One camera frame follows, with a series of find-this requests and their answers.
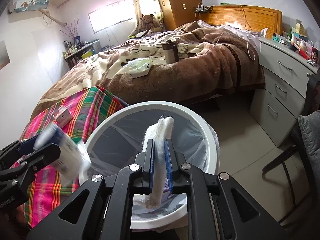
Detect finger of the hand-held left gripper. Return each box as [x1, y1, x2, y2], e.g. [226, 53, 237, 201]
[0, 136, 41, 161]
[0, 142, 62, 188]

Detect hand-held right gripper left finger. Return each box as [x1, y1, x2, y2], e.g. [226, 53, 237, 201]
[25, 139, 154, 240]

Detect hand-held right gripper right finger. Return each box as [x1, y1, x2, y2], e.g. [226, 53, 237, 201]
[166, 139, 288, 240]

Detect white tissue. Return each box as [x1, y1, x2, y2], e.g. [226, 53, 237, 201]
[144, 115, 174, 209]

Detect blue white plastic packet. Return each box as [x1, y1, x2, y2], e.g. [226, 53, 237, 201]
[35, 123, 91, 181]

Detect small purple carton box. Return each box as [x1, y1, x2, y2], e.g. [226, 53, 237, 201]
[52, 105, 73, 127]

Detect clear plastic bin liner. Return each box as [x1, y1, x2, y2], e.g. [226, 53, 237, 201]
[89, 109, 220, 215]

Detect white round trash bin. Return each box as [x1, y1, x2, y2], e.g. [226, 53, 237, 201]
[79, 101, 220, 233]

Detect pink green plaid cloth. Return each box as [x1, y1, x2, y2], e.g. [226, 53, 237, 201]
[12, 86, 130, 228]

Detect green white tissue pack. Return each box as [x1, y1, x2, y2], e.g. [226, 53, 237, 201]
[120, 57, 153, 79]

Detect cluttered small desk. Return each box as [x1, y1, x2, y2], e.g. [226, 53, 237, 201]
[62, 39, 102, 68]

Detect bed with brown blanket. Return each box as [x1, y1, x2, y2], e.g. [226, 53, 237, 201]
[30, 21, 266, 130]

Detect brown travel mug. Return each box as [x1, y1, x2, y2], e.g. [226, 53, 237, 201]
[161, 39, 180, 64]

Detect dried flower branches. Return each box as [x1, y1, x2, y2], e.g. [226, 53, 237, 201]
[60, 19, 83, 40]

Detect wrapped air conditioner pipe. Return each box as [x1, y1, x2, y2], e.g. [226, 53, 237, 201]
[37, 9, 68, 27]

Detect grey drawer nightstand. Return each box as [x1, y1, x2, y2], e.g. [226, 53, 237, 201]
[249, 37, 318, 148]

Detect grey cushion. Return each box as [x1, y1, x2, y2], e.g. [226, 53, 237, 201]
[297, 111, 320, 188]

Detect brown teddy bear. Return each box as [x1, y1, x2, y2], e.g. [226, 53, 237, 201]
[138, 14, 163, 34]

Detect lilac bed sheet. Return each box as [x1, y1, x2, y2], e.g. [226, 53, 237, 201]
[197, 20, 269, 45]

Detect bright window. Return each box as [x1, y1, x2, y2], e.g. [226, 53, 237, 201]
[87, 0, 135, 33]

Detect black metal chair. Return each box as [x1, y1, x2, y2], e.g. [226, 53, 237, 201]
[262, 74, 320, 230]

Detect black shelf with power strip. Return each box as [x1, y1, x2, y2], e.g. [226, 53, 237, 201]
[192, 4, 213, 14]

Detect wooden wardrobe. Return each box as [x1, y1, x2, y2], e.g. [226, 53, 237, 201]
[152, 0, 203, 32]

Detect wooden bed headboard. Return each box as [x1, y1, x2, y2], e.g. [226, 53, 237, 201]
[200, 4, 283, 39]

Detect assorted boxes and bottles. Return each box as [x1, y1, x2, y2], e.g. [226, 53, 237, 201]
[272, 19, 320, 67]

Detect covered wall air conditioner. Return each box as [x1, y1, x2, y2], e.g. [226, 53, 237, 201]
[7, 0, 50, 14]

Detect white charging cable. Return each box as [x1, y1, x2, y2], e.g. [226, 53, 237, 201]
[210, 4, 257, 61]

